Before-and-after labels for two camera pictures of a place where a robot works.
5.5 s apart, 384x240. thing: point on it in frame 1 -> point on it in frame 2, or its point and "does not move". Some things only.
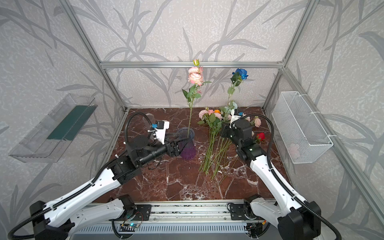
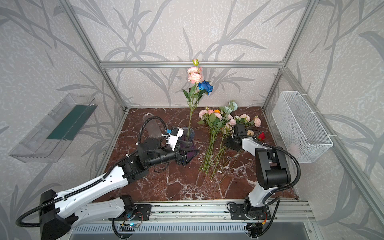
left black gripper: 173,148 -> 180,157
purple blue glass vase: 189,152 does not move
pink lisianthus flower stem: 195,78 does not move
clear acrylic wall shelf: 48,138 does not move
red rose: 260,136 does not move
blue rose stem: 236,78 -> 204,86
